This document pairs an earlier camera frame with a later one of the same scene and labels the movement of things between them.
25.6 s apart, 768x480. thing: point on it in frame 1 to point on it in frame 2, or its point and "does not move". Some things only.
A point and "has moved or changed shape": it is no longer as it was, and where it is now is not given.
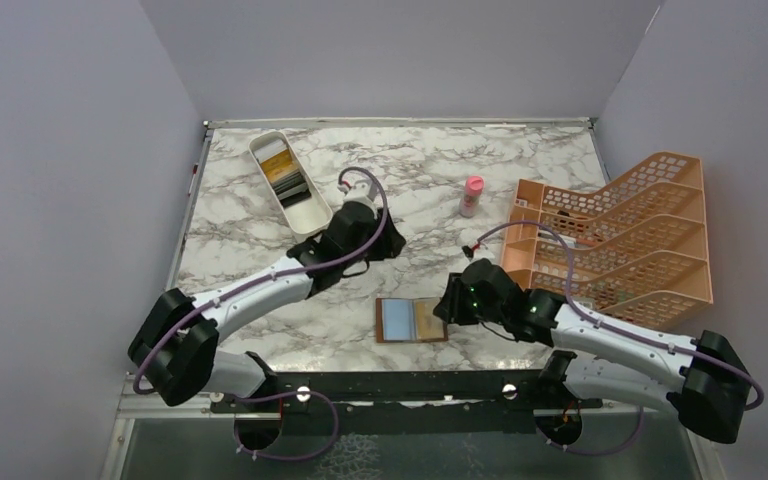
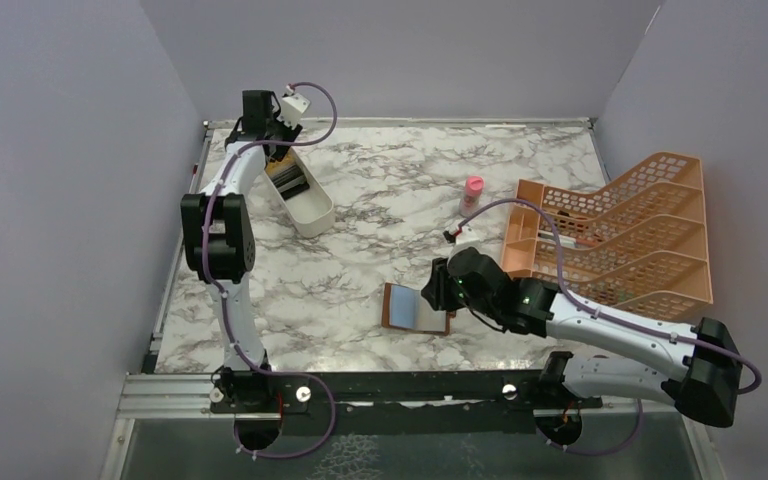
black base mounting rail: [403, 402] does not move
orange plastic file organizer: [639, 242] does not move
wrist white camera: [363, 191] to [292, 108]
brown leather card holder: [403, 320] has moved or changed shape
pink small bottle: [473, 191] does not move
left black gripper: [390, 246] to [288, 134]
